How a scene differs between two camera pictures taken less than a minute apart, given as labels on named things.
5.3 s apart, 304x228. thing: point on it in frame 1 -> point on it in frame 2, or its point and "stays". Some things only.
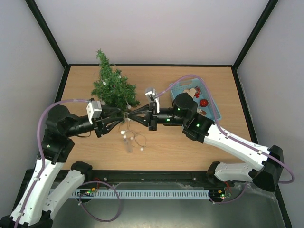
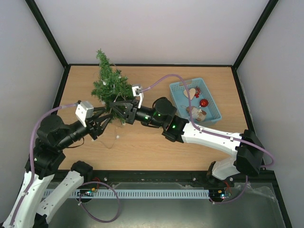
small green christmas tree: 113,90 stays
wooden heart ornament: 192,92 stays
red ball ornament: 204,102 stays
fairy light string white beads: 129,130 -> 120,131
